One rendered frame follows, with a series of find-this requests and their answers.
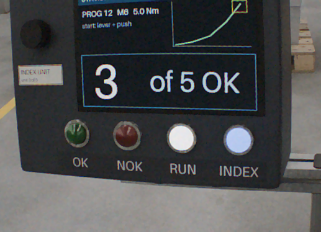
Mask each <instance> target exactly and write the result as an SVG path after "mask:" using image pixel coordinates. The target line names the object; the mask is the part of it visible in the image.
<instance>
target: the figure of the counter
mask: <svg viewBox="0 0 321 232"><path fill-rule="evenodd" d="M80 63H81V70H80V72H81V88H82V96H81V98H82V107H83V108H98V109H133V86H132V61H131V52H128V53H80Z"/></svg>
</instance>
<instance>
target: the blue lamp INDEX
mask: <svg viewBox="0 0 321 232"><path fill-rule="evenodd" d="M254 140H255V139H254V134H253V132H252V131H251V130H250V128H248V127H247V126H245V125H243V124H235V125H232V126H230V127H229V128H228V129H227V130H226V132H225V134H224V145H225V147H226V149H227V150H228V151H229V152H231V153H232V154H234V155H238V156H241V155H244V154H247V153H248V152H249V151H250V150H251V149H252V147H253V145H254Z"/></svg>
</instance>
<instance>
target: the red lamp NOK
mask: <svg viewBox="0 0 321 232"><path fill-rule="evenodd" d="M113 137H114V141H115V143H116V144H117V146H118V147H120V148H122V149H125V150H132V149H135V148H137V147H138V146H139V145H140V144H141V142H142V131H141V129H140V128H139V126H138V125H137V124H136V123H134V122H133V121H121V122H119V123H118V124H117V126H116V127H115V129H114V132H113Z"/></svg>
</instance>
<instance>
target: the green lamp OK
mask: <svg viewBox="0 0 321 232"><path fill-rule="evenodd" d="M65 136H66V139H67V141H68V143H69V144H71V145H72V146H74V147H77V148H80V147H83V146H86V145H87V144H88V143H89V141H90V139H91V129H90V128H89V126H88V124H87V123H86V122H85V121H82V120H80V119H74V120H71V121H69V122H68V123H67V125H66V128H65Z"/></svg>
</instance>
